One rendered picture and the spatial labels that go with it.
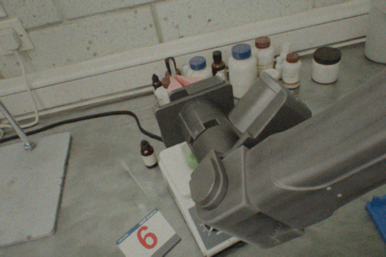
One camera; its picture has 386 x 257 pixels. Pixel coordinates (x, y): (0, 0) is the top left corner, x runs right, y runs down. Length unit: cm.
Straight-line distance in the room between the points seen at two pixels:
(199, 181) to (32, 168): 62
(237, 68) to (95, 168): 41
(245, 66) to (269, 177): 58
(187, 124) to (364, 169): 21
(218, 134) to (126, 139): 50
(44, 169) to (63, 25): 37
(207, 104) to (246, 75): 43
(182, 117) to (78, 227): 38
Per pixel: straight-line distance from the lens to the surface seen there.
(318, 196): 24
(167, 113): 39
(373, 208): 64
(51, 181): 79
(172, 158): 60
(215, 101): 41
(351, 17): 105
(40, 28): 95
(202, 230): 56
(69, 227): 70
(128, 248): 59
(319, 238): 60
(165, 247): 60
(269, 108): 30
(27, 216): 76
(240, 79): 82
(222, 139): 33
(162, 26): 91
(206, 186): 26
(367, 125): 22
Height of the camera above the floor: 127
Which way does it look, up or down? 42 degrees down
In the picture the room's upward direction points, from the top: 12 degrees counter-clockwise
